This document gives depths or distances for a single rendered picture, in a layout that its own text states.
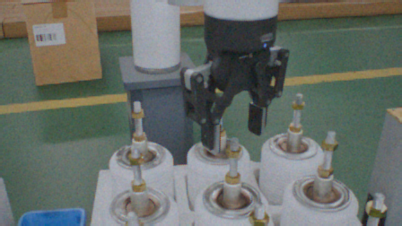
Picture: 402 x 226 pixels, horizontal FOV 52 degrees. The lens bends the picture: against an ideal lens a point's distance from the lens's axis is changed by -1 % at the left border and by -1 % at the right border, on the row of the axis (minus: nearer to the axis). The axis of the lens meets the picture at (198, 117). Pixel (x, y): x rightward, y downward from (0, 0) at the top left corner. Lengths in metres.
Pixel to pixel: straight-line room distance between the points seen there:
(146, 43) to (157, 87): 0.08
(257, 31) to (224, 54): 0.04
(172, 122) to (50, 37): 0.83
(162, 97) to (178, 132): 0.09
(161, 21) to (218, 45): 0.36
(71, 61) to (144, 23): 0.84
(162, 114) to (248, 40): 0.43
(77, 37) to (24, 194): 0.70
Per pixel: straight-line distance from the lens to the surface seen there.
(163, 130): 0.83
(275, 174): 0.64
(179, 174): 0.71
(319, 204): 0.55
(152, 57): 0.78
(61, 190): 1.02
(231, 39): 0.40
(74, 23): 1.54
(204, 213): 0.52
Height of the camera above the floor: 0.59
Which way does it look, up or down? 27 degrees down
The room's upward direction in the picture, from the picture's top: straight up
